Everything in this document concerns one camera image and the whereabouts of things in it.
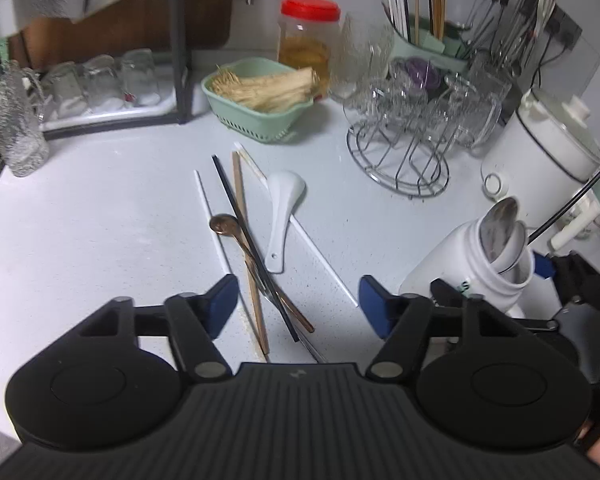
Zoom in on white patterned chopstick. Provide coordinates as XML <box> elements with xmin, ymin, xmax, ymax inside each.
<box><xmin>234</xmin><ymin>141</ymin><xmax>358</xmax><ymax>308</ymax></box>

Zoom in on white ceramic soup spoon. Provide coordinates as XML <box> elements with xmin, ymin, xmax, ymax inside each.
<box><xmin>265</xmin><ymin>170</ymin><xmax>306</xmax><ymax>274</ymax></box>

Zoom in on green plastic basket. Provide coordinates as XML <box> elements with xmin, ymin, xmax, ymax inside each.
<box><xmin>201</xmin><ymin>58</ymin><xmax>315</xmax><ymax>143</ymax></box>

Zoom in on thin white chopstick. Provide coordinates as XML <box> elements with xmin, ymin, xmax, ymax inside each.
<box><xmin>194</xmin><ymin>169</ymin><xmax>234</xmax><ymax>281</ymax></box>

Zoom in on wooden cutting board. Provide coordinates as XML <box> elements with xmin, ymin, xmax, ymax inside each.
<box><xmin>7</xmin><ymin>0</ymin><xmax>233</xmax><ymax>70</ymax></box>

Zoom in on green chopstick holder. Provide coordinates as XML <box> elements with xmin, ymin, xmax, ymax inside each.
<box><xmin>387</xmin><ymin>16</ymin><xmax>470</xmax><ymax>73</ymax></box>

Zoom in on purple glass lid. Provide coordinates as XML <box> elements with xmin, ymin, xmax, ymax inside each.
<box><xmin>405</xmin><ymin>58</ymin><xmax>441</xmax><ymax>94</ymax></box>

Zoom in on black chopstick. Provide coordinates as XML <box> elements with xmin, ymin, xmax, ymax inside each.
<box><xmin>211</xmin><ymin>155</ymin><xmax>300</xmax><ymax>342</ymax></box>
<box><xmin>528</xmin><ymin>170</ymin><xmax>600</xmax><ymax>245</ymax></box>

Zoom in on upturned drinking glass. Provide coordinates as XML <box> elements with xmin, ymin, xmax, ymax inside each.
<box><xmin>83</xmin><ymin>54</ymin><xmax>124</xmax><ymax>113</ymax></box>
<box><xmin>47</xmin><ymin>62</ymin><xmax>88</xmax><ymax>119</ymax></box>
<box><xmin>121</xmin><ymin>49</ymin><xmax>161</xmax><ymax>107</ymax></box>

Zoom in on black metal shelf rack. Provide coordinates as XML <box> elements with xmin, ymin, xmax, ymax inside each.
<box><xmin>0</xmin><ymin>0</ymin><xmax>193</xmax><ymax>140</ymax></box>

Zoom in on white ceramic utensil jar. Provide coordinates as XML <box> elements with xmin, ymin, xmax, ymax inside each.
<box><xmin>399</xmin><ymin>218</ymin><xmax>535</xmax><ymax>318</ymax></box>

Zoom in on white electric cooking pot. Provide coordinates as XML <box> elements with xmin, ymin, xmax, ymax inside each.
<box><xmin>480</xmin><ymin>87</ymin><xmax>600</xmax><ymax>230</ymax></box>

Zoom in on wall power socket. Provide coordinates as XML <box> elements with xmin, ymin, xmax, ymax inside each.
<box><xmin>545</xmin><ymin>6</ymin><xmax>582</xmax><ymax>50</ymax></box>

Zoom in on clear textured glass cup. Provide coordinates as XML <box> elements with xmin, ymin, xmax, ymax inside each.
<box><xmin>328</xmin><ymin>13</ymin><xmax>394</xmax><ymax>103</ymax></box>

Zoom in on wire glass drying rack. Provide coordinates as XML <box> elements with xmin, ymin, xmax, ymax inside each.
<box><xmin>344</xmin><ymin>74</ymin><xmax>504</xmax><ymax>201</ymax></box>

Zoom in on hanging kitchen utensils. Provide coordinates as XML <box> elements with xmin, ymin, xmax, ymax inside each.
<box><xmin>460</xmin><ymin>0</ymin><xmax>558</xmax><ymax>78</ymax></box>

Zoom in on wooden chopstick on counter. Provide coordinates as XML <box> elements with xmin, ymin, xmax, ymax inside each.
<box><xmin>232</xmin><ymin>152</ymin><xmax>270</xmax><ymax>356</ymax></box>

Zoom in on textured glass pitcher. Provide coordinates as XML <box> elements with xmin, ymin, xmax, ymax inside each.
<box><xmin>0</xmin><ymin>61</ymin><xmax>50</xmax><ymax>178</ymax></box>

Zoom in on white tray under glasses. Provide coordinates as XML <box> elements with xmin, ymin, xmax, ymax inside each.
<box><xmin>40</xmin><ymin>66</ymin><xmax>188</xmax><ymax>134</ymax></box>

